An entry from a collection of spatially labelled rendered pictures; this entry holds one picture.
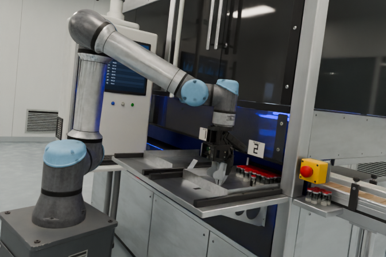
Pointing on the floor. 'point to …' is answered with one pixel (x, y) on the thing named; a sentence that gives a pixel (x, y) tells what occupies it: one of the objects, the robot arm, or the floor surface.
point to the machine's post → (302, 108)
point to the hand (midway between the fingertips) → (220, 182)
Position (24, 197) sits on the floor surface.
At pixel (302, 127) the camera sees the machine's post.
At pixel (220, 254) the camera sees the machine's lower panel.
